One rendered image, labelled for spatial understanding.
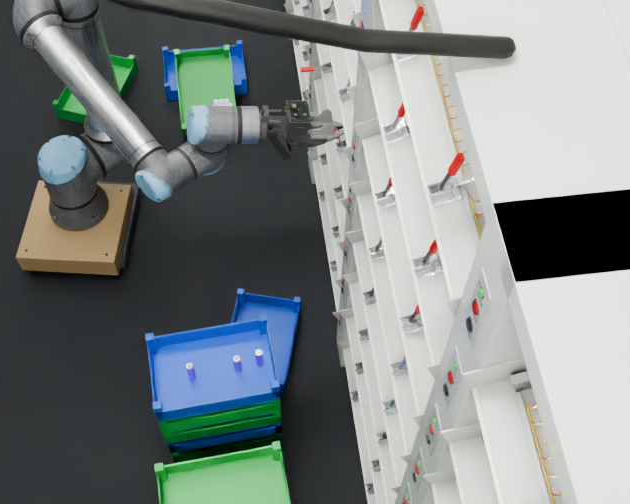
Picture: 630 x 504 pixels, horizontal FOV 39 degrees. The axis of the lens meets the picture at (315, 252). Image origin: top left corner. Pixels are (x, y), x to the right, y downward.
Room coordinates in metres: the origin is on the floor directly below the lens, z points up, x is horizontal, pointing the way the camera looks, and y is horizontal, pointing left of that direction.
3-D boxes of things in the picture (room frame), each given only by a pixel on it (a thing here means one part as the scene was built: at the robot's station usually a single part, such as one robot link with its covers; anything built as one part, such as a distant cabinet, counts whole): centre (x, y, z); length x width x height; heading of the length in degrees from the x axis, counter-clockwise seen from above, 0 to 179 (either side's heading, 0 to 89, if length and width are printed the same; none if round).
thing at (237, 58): (2.29, 0.43, 0.04); 0.30 x 0.20 x 0.08; 99
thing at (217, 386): (0.87, 0.24, 0.52); 0.30 x 0.20 x 0.08; 102
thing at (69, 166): (1.61, 0.76, 0.32); 0.17 x 0.15 x 0.18; 134
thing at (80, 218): (1.60, 0.77, 0.18); 0.19 x 0.19 x 0.10
